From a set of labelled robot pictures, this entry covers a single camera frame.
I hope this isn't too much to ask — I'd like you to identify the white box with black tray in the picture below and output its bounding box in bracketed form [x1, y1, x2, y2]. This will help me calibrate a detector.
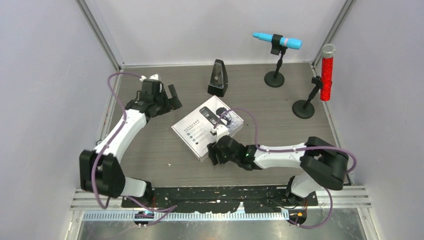
[171, 96, 244, 162]

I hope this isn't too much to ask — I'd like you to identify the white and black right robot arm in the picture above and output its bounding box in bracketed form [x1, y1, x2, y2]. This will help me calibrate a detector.
[207, 135, 349, 205]

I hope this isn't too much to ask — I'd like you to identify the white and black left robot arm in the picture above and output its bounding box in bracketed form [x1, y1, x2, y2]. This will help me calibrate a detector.
[79, 76, 182, 207]

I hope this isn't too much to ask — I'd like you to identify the black metronome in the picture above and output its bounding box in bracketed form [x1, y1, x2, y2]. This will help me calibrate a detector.
[207, 59, 228, 97]

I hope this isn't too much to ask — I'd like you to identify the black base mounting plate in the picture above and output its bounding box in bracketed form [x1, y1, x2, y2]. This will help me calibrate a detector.
[121, 185, 318, 214]

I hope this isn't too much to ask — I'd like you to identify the black stand of blue microphone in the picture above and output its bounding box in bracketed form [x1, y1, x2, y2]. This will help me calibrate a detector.
[263, 34, 288, 89]

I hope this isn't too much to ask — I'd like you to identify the black stand of red microphone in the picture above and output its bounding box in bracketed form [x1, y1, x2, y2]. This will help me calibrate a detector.
[292, 76, 323, 119]

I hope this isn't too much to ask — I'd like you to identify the blue microphone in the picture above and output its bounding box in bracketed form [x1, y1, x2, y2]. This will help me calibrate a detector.
[252, 32, 303, 50]

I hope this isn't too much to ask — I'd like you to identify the red glitter microphone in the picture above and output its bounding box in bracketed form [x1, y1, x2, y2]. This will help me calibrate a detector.
[320, 43, 336, 102]

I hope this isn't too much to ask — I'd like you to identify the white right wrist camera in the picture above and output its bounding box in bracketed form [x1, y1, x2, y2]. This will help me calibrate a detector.
[210, 125, 229, 142]

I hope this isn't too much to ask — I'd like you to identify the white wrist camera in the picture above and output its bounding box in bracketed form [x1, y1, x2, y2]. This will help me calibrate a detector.
[210, 125, 229, 142]
[139, 74, 161, 82]

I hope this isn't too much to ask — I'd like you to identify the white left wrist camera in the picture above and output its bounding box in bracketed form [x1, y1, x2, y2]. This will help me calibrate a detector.
[139, 74, 161, 82]

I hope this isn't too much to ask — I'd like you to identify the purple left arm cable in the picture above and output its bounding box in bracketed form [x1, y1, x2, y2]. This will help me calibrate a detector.
[91, 72, 178, 227]

